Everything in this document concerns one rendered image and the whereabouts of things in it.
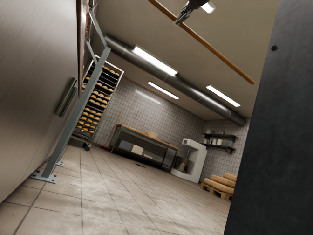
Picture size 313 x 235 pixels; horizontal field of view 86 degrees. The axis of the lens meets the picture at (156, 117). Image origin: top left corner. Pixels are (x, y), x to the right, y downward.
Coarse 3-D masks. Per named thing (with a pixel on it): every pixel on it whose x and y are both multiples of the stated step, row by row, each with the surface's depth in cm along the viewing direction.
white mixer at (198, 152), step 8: (184, 144) 590; (192, 144) 576; (200, 144) 592; (192, 152) 613; (200, 152) 584; (176, 160) 568; (184, 160) 553; (192, 160) 595; (200, 160) 582; (176, 168) 559; (184, 168) 548; (192, 168) 578; (200, 168) 580; (184, 176) 550; (192, 176) 564
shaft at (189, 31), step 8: (152, 0) 98; (160, 8) 100; (168, 16) 103; (184, 24) 106; (192, 32) 109; (200, 40) 112; (208, 48) 116; (224, 56) 121; (232, 64) 124; (240, 72) 128; (248, 80) 133
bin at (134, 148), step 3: (132, 144) 540; (132, 147) 527; (135, 147) 528; (138, 147) 532; (141, 147) 537; (129, 150) 538; (132, 150) 523; (135, 150) 527; (138, 150) 532; (141, 150) 536; (138, 153) 531; (141, 153) 536
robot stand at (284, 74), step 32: (288, 0) 32; (288, 32) 29; (288, 64) 26; (256, 96) 29; (288, 96) 24; (256, 128) 27; (288, 128) 22; (256, 160) 24; (288, 160) 21; (256, 192) 23; (288, 192) 20; (256, 224) 21; (288, 224) 18
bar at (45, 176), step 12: (96, 24) 118; (108, 48) 120; (96, 60) 163; (96, 72) 115; (84, 96) 111; (72, 120) 107; (72, 132) 151; (60, 144) 104; (60, 156) 145; (48, 168) 100; (48, 180) 97
